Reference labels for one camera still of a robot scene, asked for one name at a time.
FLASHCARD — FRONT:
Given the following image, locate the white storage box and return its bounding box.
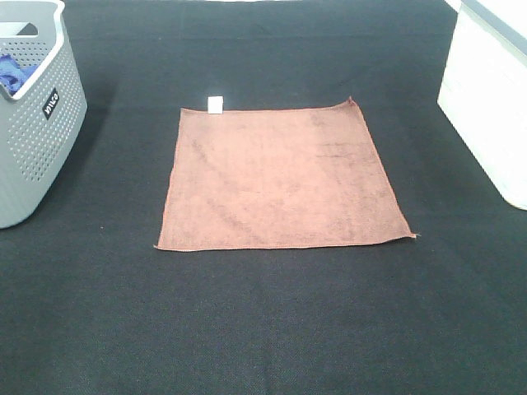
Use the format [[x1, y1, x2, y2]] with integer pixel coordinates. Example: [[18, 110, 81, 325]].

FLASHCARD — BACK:
[[437, 1, 526, 210]]

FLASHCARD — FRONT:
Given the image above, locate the white towel label tag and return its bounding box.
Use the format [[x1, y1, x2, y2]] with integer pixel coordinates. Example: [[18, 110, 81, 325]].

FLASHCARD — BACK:
[[207, 95, 224, 114]]

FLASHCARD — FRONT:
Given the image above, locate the grey perforated laundry basket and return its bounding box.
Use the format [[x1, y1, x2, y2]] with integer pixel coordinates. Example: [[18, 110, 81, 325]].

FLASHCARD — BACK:
[[1, 1, 87, 228]]

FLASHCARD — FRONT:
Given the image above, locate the brown square towel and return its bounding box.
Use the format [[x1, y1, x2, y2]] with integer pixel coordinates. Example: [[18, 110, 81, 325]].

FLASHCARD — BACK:
[[157, 99, 413, 252]]

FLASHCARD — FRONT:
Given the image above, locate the blue cloth in basket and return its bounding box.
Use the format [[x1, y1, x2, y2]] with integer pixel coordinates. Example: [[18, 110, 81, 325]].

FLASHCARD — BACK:
[[1, 54, 37, 95]]

